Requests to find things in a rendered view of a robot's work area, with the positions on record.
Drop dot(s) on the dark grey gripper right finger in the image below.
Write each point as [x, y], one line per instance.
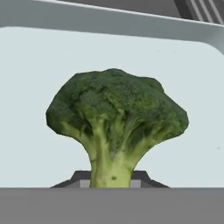
[143, 180]

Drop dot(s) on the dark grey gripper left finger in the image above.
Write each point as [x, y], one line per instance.
[77, 180]

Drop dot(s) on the green broccoli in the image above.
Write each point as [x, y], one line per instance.
[116, 116]

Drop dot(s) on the grey oven rack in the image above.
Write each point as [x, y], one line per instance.
[201, 10]

